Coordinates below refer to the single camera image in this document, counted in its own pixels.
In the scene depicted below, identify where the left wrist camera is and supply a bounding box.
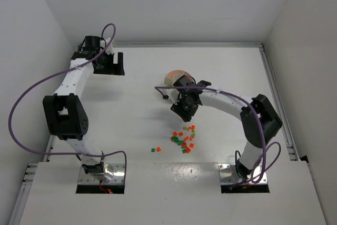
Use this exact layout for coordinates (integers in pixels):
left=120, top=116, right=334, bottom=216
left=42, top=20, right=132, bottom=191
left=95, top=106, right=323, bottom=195
left=101, top=37, right=114, bottom=54

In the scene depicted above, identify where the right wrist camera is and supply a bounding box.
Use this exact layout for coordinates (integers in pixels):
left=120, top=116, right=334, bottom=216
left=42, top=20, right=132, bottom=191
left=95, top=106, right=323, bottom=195
left=164, top=87, right=180, bottom=104

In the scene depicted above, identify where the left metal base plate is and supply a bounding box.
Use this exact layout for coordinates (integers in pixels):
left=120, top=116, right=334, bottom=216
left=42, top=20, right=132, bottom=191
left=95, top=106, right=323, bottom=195
left=78, top=163, right=125, bottom=185

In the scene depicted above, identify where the white divided round container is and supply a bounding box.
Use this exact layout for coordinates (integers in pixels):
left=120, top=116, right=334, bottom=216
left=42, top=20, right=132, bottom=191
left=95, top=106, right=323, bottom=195
left=164, top=70, right=193, bottom=87

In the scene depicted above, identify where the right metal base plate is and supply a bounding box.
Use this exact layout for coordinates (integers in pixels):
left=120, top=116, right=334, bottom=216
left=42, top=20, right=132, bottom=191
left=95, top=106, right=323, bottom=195
left=218, top=163, right=268, bottom=185

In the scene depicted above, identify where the metal base plate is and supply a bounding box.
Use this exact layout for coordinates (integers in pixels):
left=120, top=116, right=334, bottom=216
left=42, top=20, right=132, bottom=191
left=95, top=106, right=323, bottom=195
left=218, top=163, right=268, bottom=185
left=78, top=163, right=125, bottom=185

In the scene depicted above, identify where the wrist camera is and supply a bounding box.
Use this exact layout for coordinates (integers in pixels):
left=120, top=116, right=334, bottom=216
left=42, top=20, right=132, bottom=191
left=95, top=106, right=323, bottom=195
left=164, top=87, right=180, bottom=104
left=101, top=37, right=114, bottom=54

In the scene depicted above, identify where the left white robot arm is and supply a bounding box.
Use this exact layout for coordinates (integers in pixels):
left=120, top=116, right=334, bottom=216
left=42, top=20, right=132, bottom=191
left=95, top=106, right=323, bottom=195
left=43, top=36, right=125, bottom=181

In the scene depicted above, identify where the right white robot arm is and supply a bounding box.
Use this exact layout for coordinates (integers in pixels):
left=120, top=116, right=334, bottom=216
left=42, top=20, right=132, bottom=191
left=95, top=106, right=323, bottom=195
left=165, top=75, right=283, bottom=179

